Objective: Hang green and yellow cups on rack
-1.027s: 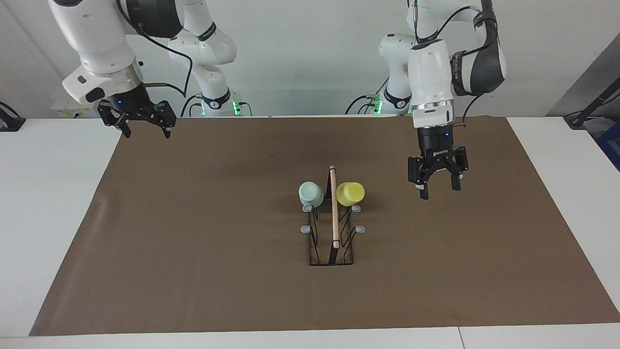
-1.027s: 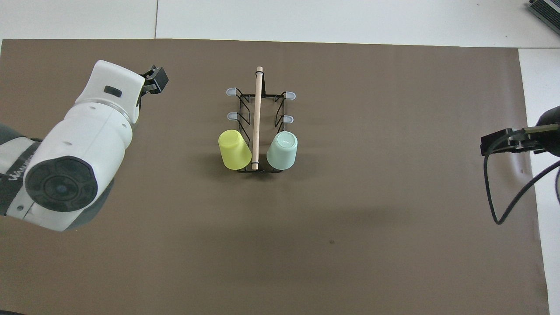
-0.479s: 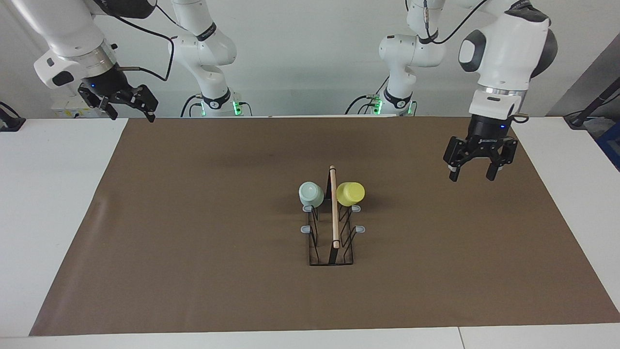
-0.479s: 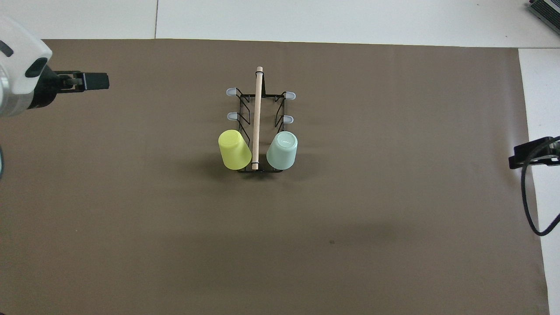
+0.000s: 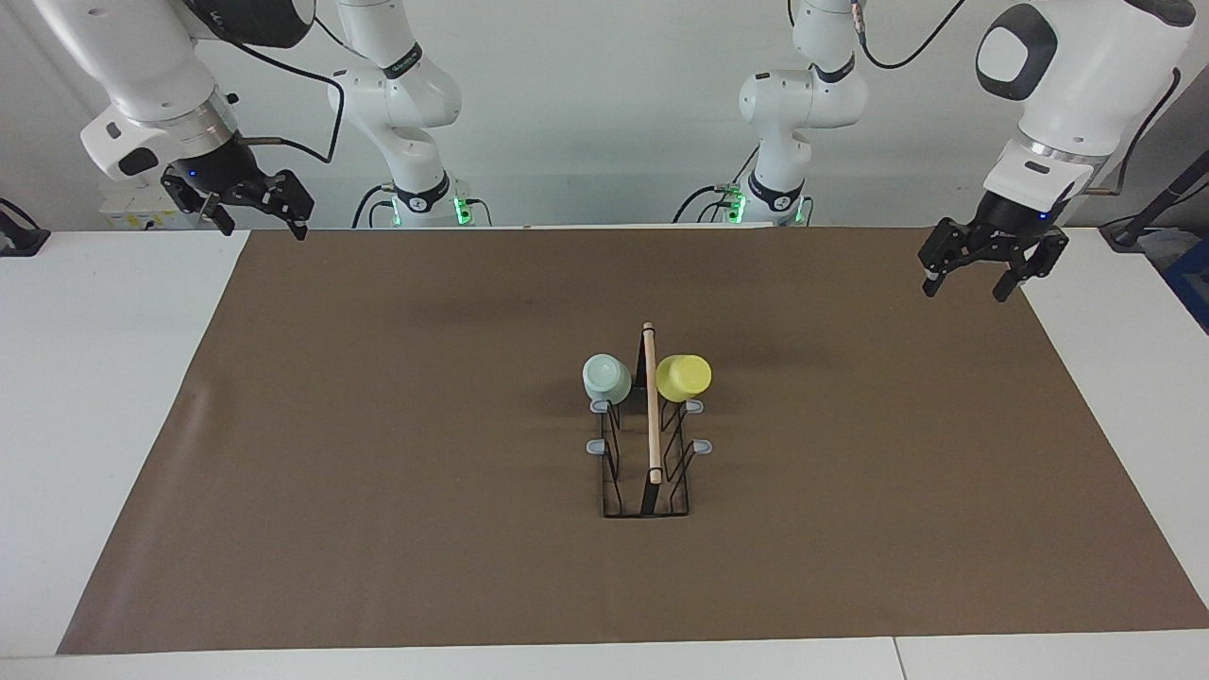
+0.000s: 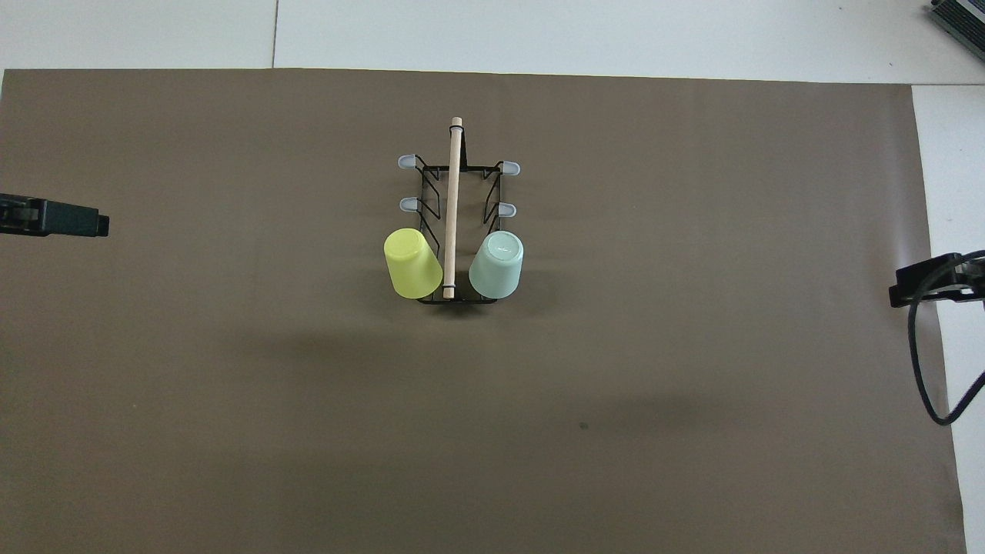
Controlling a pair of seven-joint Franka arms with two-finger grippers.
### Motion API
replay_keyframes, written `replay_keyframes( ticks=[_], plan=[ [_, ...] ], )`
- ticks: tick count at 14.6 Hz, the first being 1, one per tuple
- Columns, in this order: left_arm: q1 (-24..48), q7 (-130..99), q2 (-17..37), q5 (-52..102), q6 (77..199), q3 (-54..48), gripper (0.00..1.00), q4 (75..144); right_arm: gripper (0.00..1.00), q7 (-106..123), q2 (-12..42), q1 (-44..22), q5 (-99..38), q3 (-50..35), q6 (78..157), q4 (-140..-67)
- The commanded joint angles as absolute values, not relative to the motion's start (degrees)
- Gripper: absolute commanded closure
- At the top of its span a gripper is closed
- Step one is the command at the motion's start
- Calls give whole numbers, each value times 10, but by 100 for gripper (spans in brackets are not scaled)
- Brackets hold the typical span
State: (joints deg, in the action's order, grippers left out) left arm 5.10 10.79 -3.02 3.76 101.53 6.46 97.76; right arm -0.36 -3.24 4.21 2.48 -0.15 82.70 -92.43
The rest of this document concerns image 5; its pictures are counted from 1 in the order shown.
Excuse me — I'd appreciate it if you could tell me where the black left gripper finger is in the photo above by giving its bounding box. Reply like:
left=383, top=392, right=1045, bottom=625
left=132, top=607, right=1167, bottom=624
left=992, top=231, right=1070, bottom=303
left=918, top=219, right=988, bottom=298

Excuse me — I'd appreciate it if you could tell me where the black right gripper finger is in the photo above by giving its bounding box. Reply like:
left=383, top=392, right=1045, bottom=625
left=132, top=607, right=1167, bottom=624
left=161, top=175, right=235, bottom=237
left=234, top=170, right=315, bottom=239

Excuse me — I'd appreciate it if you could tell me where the yellow plastic cup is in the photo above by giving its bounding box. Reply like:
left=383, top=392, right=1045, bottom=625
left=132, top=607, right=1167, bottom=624
left=656, top=354, right=712, bottom=402

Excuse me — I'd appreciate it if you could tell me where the green plastic cup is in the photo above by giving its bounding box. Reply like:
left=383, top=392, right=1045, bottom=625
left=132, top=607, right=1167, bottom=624
left=582, top=354, right=632, bottom=405

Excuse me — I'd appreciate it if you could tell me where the white power strip box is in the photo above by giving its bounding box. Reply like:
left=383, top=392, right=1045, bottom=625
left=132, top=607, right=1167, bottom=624
left=99, top=184, right=190, bottom=230

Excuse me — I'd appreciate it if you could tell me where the black pole stand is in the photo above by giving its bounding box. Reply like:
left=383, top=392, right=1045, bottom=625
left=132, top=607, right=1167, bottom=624
left=1098, top=151, right=1209, bottom=251

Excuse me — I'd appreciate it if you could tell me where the blue box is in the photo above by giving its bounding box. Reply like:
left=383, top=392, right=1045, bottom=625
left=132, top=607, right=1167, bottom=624
left=1162, top=236, right=1209, bottom=332

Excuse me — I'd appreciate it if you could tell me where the black table clamp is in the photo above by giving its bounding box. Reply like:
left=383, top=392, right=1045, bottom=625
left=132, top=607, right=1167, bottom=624
left=0, top=198, right=50, bottom=258

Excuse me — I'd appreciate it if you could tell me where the brown table mat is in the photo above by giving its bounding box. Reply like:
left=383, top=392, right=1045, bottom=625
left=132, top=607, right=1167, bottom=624
left=57, top=227, right=1209, bottom=655

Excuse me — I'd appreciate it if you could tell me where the black right arm base cable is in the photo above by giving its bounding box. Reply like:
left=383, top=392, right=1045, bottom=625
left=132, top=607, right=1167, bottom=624
left=351, top=184, right=398, bottom=230

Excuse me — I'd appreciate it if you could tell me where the black arm base cable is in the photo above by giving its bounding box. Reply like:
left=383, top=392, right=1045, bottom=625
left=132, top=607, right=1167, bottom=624
left=351, top=184, right=398, bottom=230
left=673, top=142, right=761, bottom=225

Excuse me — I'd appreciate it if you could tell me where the black right arm wrist cable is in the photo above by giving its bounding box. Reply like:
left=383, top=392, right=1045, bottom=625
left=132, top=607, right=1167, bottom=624
left=213, top=19, right=346, bottom=166

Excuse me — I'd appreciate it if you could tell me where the black arm wrist cable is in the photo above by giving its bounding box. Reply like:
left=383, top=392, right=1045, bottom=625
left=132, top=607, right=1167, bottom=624
left=1081, top=66, right=1182, bottom=197
left=213, top=19, right=346, bottom=166

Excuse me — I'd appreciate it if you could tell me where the black left arm wrist cable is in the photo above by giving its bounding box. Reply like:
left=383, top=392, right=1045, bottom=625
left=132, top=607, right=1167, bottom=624
left=1081, top=66, right=1182, bottom=197

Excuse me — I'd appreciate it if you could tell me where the black cable with metal plug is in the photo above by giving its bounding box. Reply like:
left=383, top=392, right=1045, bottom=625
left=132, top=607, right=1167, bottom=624
left=850, top=0, right=969, bottom=69

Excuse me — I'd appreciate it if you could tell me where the black left arm base cable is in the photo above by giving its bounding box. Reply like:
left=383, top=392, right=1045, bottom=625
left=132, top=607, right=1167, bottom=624
left=673, top=142, right=761, bottom=225

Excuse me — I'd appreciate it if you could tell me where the black wire cup rack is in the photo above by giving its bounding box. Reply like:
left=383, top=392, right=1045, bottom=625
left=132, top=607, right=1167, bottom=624
left=586, top=322, right=713, bottom=519

